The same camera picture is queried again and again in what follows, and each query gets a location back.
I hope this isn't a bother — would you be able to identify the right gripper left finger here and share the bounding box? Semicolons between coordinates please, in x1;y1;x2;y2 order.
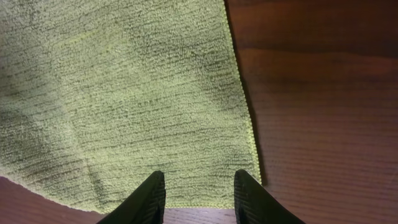
98;170;166;224

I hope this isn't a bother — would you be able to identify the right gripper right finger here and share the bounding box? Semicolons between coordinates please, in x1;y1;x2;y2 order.
234;169;305;224

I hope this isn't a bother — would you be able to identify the green microfiber cloth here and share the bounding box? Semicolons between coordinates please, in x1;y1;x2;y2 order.
1;0;261;213

